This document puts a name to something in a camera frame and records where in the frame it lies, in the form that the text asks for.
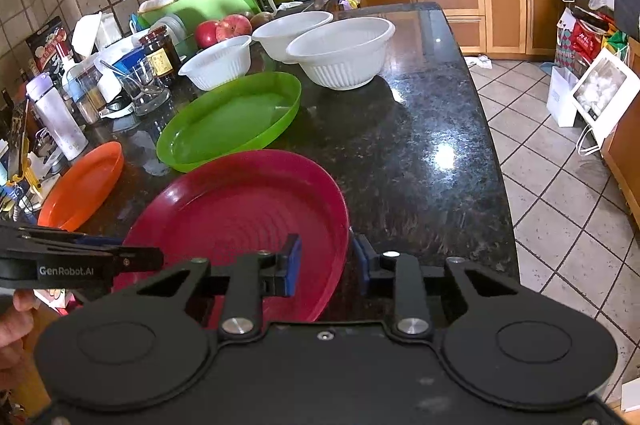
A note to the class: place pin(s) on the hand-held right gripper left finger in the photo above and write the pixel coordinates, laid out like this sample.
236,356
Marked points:
295,265

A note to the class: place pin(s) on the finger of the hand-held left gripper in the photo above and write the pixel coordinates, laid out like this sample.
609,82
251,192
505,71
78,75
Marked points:
95,241
145,259

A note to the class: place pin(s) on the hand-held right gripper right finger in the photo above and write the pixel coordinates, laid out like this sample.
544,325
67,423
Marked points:
361,262

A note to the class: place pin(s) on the red plastic plate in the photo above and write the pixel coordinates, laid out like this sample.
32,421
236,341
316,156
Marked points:
240,200

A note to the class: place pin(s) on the small white ribbed bowl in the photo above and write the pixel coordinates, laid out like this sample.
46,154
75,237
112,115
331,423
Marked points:
215,65

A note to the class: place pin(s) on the stack of grey plates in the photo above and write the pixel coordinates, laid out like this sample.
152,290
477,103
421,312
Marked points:
167,30

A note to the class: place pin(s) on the person's left hand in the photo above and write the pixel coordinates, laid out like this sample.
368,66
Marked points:
12,335

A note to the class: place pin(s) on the orange plastic plate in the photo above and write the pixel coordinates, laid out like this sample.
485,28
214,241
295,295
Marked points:
80,190

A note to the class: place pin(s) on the white bottle purple lid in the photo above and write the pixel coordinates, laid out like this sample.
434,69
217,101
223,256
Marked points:
55,115

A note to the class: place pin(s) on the clear glass jar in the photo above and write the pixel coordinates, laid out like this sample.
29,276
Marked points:
85,95

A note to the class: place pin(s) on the clear glass cup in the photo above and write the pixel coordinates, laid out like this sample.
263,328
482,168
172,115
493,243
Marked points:
142,92

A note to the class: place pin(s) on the green plastic plate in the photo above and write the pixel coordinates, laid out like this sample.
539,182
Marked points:
225,125

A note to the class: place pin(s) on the metal spoon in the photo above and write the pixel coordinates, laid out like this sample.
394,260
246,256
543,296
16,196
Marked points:
120,77

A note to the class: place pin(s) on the blue white tissue pack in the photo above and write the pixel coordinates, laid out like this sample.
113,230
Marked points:
112,60

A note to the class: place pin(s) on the dark sauce jar red lid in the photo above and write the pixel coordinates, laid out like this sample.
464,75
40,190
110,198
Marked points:
160,55

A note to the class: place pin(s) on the large white ribbed bowl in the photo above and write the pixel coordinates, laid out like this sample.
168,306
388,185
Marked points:
340,62

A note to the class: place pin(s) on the black snack packet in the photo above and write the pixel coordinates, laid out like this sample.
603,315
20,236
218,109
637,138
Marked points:
47,45

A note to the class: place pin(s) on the medium white smooth bowl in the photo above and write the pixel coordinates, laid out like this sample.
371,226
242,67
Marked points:
285,36

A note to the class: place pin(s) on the dark red apple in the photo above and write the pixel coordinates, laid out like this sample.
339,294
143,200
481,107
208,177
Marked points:
205,34

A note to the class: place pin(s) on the striped pink apple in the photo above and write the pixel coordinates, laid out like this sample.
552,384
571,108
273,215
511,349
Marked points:
234,27

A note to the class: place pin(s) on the brown kiwi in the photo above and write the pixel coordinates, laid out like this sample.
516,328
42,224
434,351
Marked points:
261,20

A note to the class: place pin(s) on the white cloth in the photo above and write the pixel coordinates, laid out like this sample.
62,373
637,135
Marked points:
165,0

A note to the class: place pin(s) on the white paper bag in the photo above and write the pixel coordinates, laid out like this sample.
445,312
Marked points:
560,97

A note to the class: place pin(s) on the wooden base cabinets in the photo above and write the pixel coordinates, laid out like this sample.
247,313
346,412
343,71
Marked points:
450,5

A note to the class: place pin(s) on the white box with picture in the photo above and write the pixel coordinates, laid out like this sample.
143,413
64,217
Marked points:
602,90

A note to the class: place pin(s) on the red gift bag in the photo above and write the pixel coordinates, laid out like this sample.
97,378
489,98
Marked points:
582,40

